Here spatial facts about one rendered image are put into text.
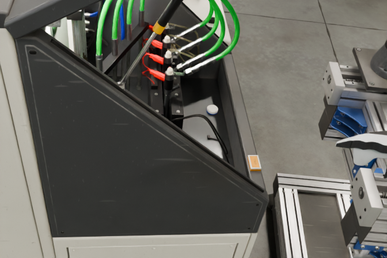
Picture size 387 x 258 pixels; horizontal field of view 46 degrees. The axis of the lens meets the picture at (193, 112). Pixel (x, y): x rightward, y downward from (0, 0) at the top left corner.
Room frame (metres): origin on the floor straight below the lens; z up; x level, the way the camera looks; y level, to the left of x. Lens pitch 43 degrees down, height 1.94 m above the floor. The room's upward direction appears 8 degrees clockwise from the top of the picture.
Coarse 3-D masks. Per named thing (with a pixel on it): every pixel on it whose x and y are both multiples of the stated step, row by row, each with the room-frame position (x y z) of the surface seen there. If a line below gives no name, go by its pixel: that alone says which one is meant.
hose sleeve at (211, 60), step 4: (208, 60) 1.07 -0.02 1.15; (212, 60) 1.06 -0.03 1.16; (216, 60) 1.07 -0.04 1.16; (196, 64) 1.07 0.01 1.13; (200, 64) 1.06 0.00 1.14; (204, 64) 1.06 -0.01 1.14; (208, 64) 1.06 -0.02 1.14; (192, 68) 1.06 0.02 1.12; (196, 68) 1.06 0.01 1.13; (200, 68) 1.06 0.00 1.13; (192, 72) 1.05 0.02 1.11
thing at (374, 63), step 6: (384, 48) 1.33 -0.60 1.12; (378, 54) 1.33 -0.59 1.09; (384, 54) 1.31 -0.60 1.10; (372, 60) 1.33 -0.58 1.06; (378, 60) 1.31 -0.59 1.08; (384, 60) 1.29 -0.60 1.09; (372, 66) 1.32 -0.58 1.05; (378, 66) 1.29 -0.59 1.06; (384, 66) 1.29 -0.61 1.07; (378, 72) 1.28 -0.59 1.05; (384, 72) 1.27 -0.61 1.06; (384, 78) 1.27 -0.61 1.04
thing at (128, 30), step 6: (132, 0) 1.18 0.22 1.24; (132, 6) 1.19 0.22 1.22; (216, 18) 1.23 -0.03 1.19; (126, 24) 1.18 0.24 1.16; (216, 24) 1.23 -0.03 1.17; (126, 30) 1.18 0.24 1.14; (126, 36) 1.18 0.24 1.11; (204, 36) 1.23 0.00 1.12; (210, 36) 1.23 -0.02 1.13; (192, 42) 1.22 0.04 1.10; (198, 42) 1.22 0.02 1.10; (180, 48) 1.22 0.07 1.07; (186, 48) 1.21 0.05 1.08
